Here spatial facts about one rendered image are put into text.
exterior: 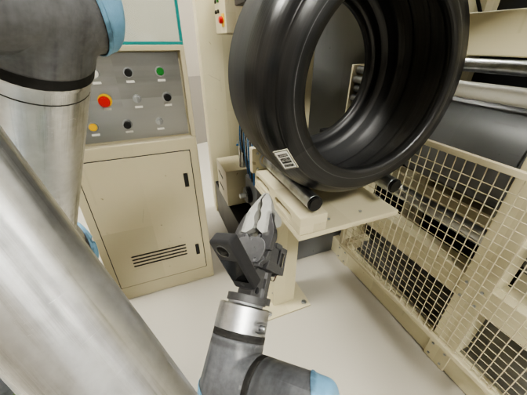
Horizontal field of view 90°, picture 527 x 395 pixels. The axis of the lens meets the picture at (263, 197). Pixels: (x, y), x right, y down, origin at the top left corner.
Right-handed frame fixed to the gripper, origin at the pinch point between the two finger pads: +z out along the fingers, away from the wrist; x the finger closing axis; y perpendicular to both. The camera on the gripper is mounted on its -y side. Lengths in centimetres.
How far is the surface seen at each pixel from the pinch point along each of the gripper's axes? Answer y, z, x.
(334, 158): 37, 34, -2
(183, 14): 42, 272, -213
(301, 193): 20.0, 11.3, -3.0
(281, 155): 3.9, 12.9, -0.7
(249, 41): -14.7, 28.8, -1.3
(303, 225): 23.4, 3.0, -2.7
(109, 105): -11, 40, -78
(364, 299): 128, -2, -13
